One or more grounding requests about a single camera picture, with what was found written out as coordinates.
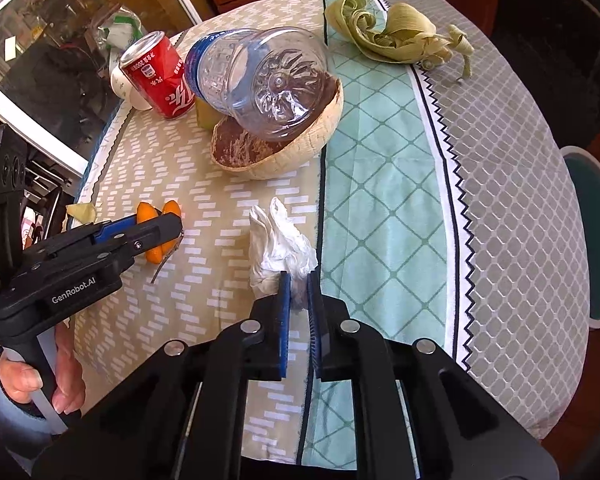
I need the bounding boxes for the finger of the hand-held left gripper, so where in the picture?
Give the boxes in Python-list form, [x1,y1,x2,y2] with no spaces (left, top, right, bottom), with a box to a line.
[65,212,146,247]
[30,212,184,281]

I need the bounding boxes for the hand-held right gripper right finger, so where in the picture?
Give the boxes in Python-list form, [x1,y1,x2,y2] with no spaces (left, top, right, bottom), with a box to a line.
[306,272,561,480]

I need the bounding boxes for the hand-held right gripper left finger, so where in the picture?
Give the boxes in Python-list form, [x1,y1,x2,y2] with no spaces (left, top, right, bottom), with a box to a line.
[30,270,293,480]

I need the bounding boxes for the orange peel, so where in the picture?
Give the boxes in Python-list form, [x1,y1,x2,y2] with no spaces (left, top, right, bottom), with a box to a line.
[136,200,183,265]

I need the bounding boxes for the thin brown stem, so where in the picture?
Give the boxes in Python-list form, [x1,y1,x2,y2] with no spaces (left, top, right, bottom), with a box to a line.
[150,237,183,285]

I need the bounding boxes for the white tissue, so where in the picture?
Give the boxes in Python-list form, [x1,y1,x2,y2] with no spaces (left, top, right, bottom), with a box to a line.
[247,196,319,306]

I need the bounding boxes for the pale green rind piece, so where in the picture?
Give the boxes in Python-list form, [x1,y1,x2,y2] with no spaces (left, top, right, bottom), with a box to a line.
[195,97,231,132]

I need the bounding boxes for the white paper cup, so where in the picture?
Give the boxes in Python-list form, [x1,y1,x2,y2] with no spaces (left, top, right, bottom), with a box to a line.
[110,57,153,111]

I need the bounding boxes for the red drink can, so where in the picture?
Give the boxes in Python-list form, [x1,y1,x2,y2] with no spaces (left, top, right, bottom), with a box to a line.
[118,31,197,121]

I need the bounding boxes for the woven bamboo bowl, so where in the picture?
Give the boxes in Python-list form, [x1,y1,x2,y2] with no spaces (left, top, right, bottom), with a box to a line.
[210,71,344,181]

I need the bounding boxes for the clear plastic bottle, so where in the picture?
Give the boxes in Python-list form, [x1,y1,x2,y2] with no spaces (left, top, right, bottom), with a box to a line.
[184,27,329,141]

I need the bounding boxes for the green bamboo leaf wrappers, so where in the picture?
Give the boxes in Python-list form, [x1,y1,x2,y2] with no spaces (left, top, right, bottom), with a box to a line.
[324,0,476,81]

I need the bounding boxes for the person's left hand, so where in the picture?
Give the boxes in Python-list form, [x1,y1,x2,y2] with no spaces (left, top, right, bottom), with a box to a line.
[0,329,84,415]

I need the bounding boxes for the yellow-green peel scrap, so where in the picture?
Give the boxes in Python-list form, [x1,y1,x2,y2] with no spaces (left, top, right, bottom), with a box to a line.
[66,201,97,224]

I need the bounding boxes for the dark wooden chair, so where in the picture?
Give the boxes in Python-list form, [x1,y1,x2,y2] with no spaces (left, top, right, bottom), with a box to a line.
[22,152,88,251]

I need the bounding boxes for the patterned tablecloth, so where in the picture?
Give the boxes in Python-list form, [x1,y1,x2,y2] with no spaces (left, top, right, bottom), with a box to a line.
[72,0,593,463]

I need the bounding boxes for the glass sliding door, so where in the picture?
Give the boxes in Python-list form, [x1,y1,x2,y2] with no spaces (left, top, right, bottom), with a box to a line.
[0,0,216,171]

